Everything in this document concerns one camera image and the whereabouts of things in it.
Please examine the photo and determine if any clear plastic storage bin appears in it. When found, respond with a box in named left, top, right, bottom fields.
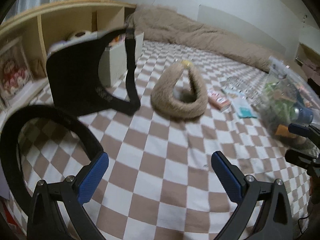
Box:
left=257, top=56, right=319, bottom=147

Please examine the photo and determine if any framed doll picture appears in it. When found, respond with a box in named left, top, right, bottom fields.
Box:
left=1, top=37, right=33, bottom=101

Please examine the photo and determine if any orange rectangular sponge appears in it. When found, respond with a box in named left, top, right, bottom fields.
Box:
left=275, top=124, right=298, bottom=139

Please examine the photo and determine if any brown quilted duvet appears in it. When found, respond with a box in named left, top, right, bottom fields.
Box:
left=126, top=4, right=304, bottom=74

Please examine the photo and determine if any checkered bed sheet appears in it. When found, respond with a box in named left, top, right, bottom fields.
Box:
left=0, top=38, right=316, bottom=240

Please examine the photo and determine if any wooden bedside shelf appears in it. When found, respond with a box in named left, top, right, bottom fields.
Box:
left=1, top=0, right=136, bottom=111

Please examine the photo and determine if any small yellow item in bag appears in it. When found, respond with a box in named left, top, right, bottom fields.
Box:
left=181, top=60, right=194, bottom=69

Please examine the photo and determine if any teal white sachet packet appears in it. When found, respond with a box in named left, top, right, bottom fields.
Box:
left=222, top=88, right=257, bottom=118

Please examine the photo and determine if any green patterned packet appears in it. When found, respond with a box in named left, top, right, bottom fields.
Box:
left=262, top=82, right=297, bottom=126

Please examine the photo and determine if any wooden closet shelf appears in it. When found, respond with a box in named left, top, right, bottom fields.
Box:
left=294, top=42, right=320, bottom=81

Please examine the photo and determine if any black mask with straps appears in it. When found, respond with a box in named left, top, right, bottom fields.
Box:
left=46, top=27, right=141, bottom=116

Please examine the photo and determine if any clear beaded tiara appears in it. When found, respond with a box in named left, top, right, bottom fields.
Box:
left=222, top=76, right=261, bottom=106

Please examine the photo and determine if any dark blue spray can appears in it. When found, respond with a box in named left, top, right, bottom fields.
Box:
left=291, top=106, right=313, bottom=125

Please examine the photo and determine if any red playing card box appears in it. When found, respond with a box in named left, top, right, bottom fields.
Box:
left=207, top=89, right=231, bottom=111

